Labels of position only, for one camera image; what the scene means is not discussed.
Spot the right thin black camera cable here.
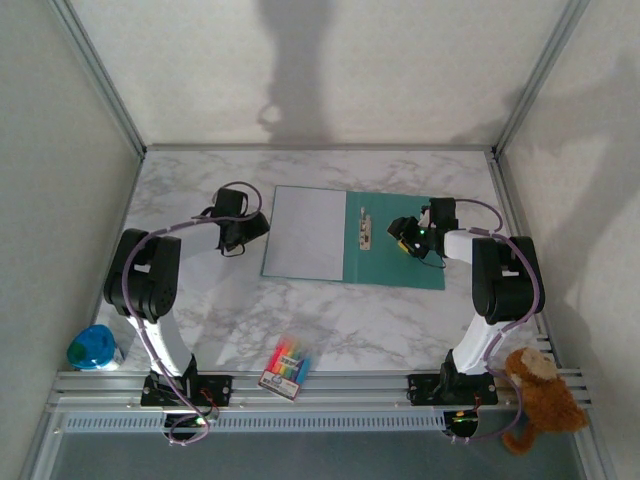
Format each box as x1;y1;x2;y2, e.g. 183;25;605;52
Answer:
413;249;448;270

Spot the aluminium frame side rail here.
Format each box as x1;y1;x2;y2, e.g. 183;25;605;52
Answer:
485;151;557;354

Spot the green lit circuit board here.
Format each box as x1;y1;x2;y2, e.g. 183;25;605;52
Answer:
163;413;211;435
443;410;482;435

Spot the white paper sheet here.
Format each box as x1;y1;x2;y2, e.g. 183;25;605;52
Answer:
261;185;348;281

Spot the blue lidded container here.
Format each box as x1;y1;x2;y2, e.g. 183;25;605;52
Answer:
66;324;125;372

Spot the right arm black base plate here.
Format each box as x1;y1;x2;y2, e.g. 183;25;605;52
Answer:
407;372;500;406

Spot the aluminium frame post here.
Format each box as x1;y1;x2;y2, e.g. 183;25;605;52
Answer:
492;0;591;159
574;407;619;480
47;0;147;156
19;407;66;480

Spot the aluminium mounting rail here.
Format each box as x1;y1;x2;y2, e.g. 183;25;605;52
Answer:
47;368;596;414

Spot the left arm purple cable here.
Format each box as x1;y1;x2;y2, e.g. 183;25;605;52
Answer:
119;180;265;447

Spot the metal folder binder clip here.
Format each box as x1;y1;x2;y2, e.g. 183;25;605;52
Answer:
357;207;374;250

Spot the brown monkey plush toy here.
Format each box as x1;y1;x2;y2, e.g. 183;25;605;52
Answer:
501;346;590;455

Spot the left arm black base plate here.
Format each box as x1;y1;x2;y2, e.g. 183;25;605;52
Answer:
140;374;234;407

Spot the aluminium frame back rail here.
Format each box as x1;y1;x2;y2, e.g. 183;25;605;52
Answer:
142;143;499;153

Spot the colourful highlighter pen pack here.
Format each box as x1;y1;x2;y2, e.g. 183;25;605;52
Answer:
257;334;314;402

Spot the green file folder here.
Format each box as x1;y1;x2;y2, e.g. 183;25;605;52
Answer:
260;184;447;291

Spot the grey slotted cable duct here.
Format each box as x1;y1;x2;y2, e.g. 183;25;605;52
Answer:
64;412;449;434

